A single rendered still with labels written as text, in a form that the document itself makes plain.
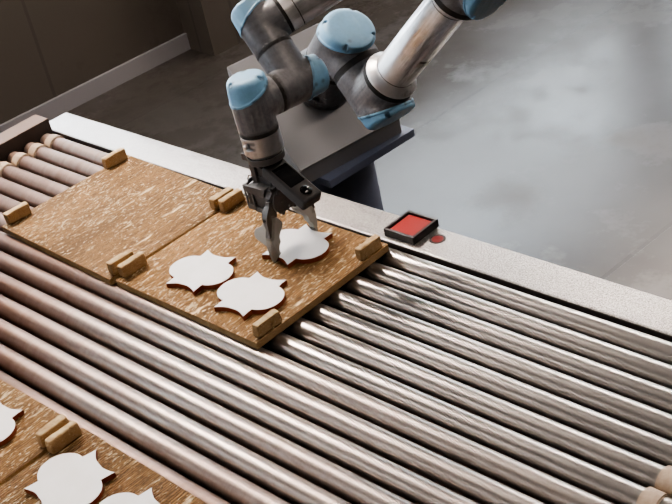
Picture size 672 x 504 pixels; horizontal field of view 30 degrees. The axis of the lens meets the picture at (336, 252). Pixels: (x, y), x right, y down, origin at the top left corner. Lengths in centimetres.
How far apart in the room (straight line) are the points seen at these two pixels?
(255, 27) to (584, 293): 76
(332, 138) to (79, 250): 61
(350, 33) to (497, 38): 286
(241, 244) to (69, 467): 65
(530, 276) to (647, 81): 277
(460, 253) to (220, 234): 50
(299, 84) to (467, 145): 240
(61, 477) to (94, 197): 94
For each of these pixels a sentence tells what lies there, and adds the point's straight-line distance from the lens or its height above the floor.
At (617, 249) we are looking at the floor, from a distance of 396.
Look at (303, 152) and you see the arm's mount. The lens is 276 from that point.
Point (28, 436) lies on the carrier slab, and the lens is 215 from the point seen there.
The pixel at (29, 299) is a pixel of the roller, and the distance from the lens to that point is 256.
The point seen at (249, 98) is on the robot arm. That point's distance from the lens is 225.
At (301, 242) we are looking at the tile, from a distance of 241.
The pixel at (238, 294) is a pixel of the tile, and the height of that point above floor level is 95.
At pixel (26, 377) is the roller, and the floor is 91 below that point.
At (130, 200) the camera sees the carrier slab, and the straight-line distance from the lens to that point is 275.
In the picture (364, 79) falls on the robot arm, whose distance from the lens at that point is 261.
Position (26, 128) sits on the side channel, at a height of 95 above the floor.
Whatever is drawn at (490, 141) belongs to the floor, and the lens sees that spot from 465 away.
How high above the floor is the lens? 218
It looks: 32 degrees down
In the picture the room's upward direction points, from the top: 13 degrees counter-clockwise
